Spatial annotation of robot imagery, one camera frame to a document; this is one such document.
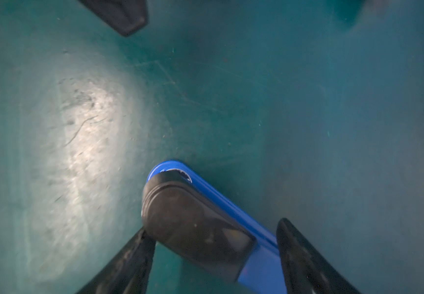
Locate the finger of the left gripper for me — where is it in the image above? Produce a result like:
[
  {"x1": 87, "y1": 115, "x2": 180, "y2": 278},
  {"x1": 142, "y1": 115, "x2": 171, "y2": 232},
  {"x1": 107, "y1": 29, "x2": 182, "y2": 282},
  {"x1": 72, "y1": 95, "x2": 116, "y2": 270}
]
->
[{"x1": 79, "y1": 0, "x2": 148, "y2": 37}]

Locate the blue black stapler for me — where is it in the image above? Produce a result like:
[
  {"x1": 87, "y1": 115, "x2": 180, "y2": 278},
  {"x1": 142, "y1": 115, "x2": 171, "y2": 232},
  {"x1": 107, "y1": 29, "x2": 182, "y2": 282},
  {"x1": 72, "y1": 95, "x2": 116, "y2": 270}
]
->
[{"x1": 141, "y1": 160, "x2": 287, "y2": 294}]

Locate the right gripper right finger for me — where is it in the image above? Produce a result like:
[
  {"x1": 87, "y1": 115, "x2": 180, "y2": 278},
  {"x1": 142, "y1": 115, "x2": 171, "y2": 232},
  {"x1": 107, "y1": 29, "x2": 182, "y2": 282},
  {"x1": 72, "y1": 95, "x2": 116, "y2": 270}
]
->
[{"x1": 276, "y1": 218, "x2": 360, "y2": 294}]

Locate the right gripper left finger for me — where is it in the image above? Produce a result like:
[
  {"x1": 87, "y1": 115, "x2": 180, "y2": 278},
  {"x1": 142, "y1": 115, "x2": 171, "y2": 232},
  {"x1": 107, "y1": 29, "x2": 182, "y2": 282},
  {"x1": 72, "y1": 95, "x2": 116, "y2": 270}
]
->
[{"x1": 77, "y1": 229, "x2": 156, "y2": 294}]

